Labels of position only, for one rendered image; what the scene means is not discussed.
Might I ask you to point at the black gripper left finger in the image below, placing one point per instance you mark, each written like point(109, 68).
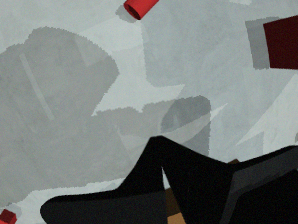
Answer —
point(139, 199)

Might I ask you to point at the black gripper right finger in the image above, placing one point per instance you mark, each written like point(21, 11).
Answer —
point(206, 190)

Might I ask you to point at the red cylinder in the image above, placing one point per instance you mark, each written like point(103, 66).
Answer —
point(138, 8)

